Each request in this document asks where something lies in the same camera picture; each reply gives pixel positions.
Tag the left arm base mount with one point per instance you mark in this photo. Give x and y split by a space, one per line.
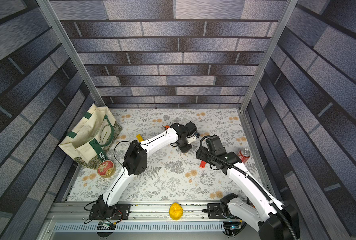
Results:
116 212

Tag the round red tin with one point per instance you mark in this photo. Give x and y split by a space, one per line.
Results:
106 169

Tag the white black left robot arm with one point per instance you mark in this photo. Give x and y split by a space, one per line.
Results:
136 162

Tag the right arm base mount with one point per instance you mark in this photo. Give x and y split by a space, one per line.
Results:
215 212

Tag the red soda can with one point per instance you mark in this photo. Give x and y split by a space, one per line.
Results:
244 155

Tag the cream green tote bag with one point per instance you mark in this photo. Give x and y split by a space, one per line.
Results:
90 140

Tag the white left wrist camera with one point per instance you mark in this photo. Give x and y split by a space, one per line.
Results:
194 137

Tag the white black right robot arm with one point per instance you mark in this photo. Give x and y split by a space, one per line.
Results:
264 213

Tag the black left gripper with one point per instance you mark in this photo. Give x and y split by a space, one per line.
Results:
187 149

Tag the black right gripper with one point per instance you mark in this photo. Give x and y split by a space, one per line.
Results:
202 154

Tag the yellow wooden block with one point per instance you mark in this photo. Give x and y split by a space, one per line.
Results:
139 138

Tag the slotted metal cable tray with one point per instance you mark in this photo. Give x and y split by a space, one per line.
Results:
140 227

